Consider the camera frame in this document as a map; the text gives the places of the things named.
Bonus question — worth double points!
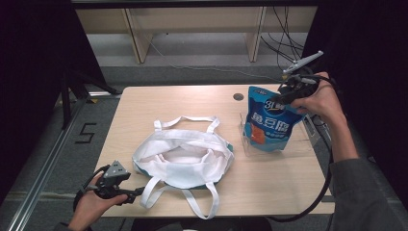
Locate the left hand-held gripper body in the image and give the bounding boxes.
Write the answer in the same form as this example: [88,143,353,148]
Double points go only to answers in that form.
[86,160,132,200]

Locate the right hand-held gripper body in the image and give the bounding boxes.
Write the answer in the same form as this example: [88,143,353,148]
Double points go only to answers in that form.
[282,50,325,98]

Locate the blue snack packet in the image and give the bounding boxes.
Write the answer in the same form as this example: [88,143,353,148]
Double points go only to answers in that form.
[242,85,306,153]

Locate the clear plastic container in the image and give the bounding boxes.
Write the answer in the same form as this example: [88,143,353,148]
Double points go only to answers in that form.
[238,112,315,158]

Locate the white tote bag coloured shapes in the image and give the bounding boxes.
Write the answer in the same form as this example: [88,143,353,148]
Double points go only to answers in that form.
[131,115,236,221]

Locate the person's right hand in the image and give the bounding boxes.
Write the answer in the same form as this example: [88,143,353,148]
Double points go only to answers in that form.
[290,71,347,125]

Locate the person's left hand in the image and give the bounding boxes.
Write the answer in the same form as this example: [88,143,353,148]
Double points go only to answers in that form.
[67,175,129,231]

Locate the person's dark lap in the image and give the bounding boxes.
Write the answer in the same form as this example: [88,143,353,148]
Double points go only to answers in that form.
[129,217,271,231]

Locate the black curtain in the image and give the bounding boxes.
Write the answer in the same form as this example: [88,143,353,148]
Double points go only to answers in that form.
[299,0,408,211]
[0,0,108,205]

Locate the grey flat bracket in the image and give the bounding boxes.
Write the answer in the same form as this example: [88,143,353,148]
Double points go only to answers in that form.
[302,114,321,147]

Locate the aluminium floor rail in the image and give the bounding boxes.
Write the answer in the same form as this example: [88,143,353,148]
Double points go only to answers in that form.
[6,90,123,231]
[316,119,335,152]

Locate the left hand-held gripper black cable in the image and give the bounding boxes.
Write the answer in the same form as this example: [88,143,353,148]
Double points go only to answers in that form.
[72,164,112,212]

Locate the hand-held gripper black cable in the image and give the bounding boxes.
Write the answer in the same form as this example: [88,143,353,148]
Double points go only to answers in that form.
[72,164,112,212]
[267,74,339,224]

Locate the bundle of black hanging cables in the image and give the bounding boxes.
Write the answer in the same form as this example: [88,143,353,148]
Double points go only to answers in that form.
[259,6,306,75]

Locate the white floor cable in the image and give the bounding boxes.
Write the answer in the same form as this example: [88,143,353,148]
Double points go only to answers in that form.
[140,32,284,82]

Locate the right hand-held gripper black cable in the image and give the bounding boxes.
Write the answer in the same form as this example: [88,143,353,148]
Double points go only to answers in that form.
[267,74,339,224]

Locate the light wooden desk frame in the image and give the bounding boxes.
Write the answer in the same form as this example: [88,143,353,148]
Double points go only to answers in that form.
[76,6,319,64]

